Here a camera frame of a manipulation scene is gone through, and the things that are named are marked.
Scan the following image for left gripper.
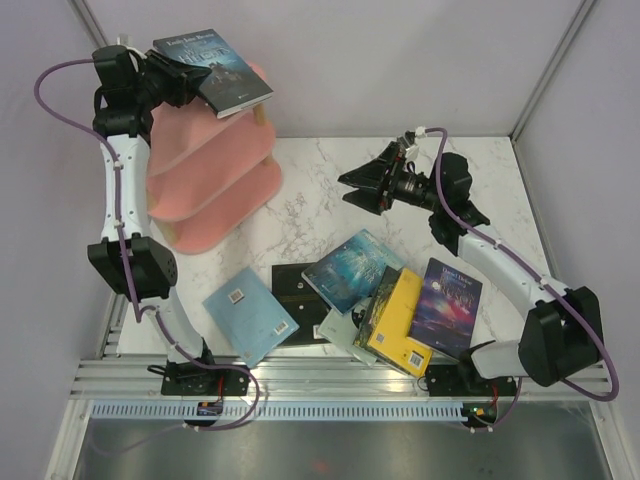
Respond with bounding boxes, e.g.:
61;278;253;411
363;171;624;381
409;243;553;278
133;49;212;110

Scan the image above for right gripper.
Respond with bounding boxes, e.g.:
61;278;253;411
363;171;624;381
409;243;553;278
339;141;444;216

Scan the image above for Wuthering Heights dark book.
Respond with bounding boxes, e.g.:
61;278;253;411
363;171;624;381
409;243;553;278
153;29;273;119

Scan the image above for teal 20000 Leagues book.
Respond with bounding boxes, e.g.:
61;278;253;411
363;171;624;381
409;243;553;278
302;229;405;314

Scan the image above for black hardcover book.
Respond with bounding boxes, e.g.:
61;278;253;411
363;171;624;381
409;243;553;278
271;263;330;348

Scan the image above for green secret garden book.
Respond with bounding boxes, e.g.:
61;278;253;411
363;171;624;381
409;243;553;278
353;266;400;354

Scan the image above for light blue book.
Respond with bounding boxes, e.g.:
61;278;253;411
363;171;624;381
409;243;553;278
203;267;299;368

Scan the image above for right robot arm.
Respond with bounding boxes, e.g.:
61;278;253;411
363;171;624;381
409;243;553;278
338;140;603;394

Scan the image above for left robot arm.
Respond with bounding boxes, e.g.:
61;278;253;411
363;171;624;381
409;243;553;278
87;45;219;395

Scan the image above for pink three-tier shelf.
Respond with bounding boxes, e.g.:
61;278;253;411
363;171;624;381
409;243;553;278
144;59;284;256

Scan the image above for purple Robinson Crusoe book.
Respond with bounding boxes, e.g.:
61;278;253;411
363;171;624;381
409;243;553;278
408;258;482;358

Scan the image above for pale grey G book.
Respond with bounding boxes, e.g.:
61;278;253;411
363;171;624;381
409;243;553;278
318;310;376;367

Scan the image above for yellow book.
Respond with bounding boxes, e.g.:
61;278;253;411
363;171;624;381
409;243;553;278
367;268;432;378

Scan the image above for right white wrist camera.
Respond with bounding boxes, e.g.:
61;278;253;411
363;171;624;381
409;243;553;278
397;126;426;159

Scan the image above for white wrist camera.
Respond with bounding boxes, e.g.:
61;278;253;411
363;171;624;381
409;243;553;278
397;126;426;159
116;34;146;58

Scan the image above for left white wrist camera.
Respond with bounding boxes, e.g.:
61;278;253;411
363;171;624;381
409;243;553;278
116;34;146;58

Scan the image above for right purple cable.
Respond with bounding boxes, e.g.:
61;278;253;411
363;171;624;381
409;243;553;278
414;125;621;434

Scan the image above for aluminium front rail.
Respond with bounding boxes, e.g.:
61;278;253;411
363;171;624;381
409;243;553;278
69;342;615;402

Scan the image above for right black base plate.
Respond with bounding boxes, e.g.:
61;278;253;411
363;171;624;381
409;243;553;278
424;364;517;398

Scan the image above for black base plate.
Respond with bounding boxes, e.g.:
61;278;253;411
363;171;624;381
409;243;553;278
424;364;517;398
147;362;250;398

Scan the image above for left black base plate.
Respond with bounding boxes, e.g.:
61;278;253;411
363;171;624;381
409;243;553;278
147;362;250;398

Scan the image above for white slotted cable duct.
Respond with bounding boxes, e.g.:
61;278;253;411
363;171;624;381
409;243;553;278
91;400;467;422

